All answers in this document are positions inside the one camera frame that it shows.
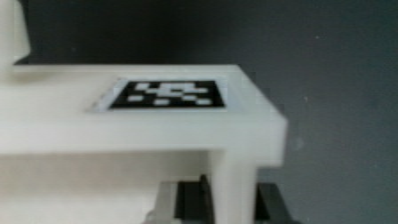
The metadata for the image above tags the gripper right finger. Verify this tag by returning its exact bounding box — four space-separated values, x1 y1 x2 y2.
255 183 303 224

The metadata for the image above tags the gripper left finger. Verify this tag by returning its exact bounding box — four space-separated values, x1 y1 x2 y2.
144 175 216 224

